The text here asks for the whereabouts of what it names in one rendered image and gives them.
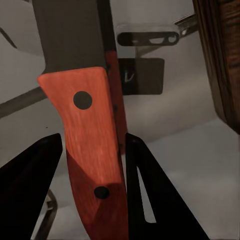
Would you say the parer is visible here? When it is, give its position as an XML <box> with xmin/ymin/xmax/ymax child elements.
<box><xmin>31</xmin><ymin>0</ymin><xmax>129</xmax><ymax>240</ymax></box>

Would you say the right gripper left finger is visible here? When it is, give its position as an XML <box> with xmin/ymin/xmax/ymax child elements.
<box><xmin>0</xmin><ymin>133</ymin><xmax>63</xmax><ymax>240</ymax></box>

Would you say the cutting board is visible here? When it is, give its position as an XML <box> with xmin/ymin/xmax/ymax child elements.
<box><xmin>203</xmin><ymin>0</ymin><xmax>240</xmax><ymax>135</ymax></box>

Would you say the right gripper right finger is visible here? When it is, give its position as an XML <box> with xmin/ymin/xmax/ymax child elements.
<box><xmin>125</xmin><ymin>133</ymin><xmax>210</xmax><ymax>240</ymax></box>

